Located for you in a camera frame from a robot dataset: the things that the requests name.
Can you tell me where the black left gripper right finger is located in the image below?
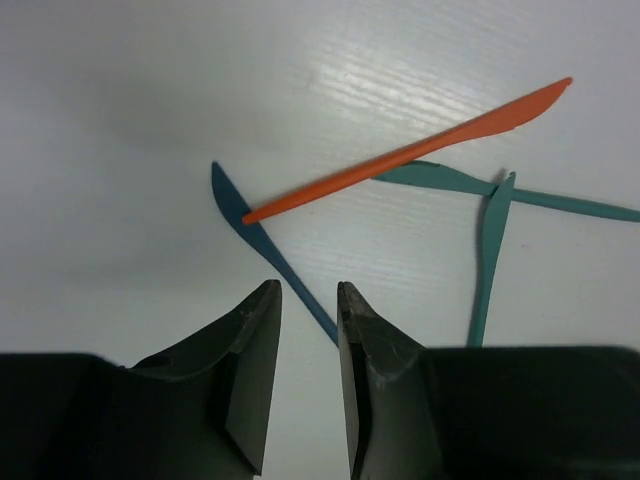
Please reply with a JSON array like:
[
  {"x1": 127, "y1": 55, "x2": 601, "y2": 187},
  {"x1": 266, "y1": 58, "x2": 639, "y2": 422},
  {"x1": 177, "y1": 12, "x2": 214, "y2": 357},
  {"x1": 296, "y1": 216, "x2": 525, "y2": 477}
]
[{"x1": 337, "y1": 282, "x2": 639, "y2": 479}]

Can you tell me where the dark blue plastic knife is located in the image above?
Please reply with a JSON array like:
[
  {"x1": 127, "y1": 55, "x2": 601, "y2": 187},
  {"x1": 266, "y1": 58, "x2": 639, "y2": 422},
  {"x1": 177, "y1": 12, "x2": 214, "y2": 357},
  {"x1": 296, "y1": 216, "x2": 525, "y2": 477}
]
[{"x1": 211, "y1": 162, "x2": 338, "y2": 346}]

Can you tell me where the teal plastic knife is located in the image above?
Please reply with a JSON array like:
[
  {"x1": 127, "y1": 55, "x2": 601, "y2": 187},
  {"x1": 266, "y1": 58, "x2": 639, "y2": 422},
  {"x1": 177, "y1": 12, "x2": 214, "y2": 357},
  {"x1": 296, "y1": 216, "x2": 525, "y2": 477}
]
[
  {"x1": 467, "y1": 172, "x2": 516, "y2": 347},
  {"x1": 372, "y1": 160, "x2": 640, "y2": 224}
]

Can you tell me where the orange-red plastic knife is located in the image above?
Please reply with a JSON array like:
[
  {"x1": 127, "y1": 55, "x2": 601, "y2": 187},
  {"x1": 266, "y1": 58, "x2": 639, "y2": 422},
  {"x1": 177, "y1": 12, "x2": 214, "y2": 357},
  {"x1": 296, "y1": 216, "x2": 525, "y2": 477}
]
[{"x1": 242, "y1": 77, "x2": 573, "y2": 225}]

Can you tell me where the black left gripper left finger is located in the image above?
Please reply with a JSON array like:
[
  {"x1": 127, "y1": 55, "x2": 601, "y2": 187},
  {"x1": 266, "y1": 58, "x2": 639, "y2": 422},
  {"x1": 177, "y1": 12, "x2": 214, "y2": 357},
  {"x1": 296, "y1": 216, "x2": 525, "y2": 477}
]
[{"x1": 1, "y1": 280, "x2": 282, "y2": 479}]

